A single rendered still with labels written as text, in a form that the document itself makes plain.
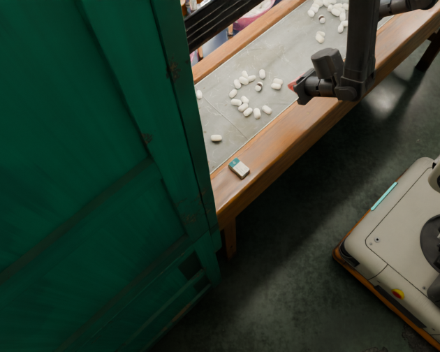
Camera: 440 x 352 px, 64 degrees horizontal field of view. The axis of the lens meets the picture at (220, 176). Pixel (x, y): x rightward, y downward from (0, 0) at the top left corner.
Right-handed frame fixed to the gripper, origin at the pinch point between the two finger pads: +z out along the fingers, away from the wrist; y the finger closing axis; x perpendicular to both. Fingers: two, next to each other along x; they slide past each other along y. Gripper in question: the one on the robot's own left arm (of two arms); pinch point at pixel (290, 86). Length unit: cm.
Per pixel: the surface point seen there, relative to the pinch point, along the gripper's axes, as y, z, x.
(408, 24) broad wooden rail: -58, 0, 12
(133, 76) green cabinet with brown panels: 53, -50, -37
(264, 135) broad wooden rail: 13.8, 3.8, 9.0
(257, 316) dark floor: 49, 25, 90
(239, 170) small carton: 29.1, -0.7, 10.1
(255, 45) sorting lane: -14.2, 29.2, -8.6
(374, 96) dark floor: -90, 54, 67
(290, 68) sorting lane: -14.7, 16.1, 2.2
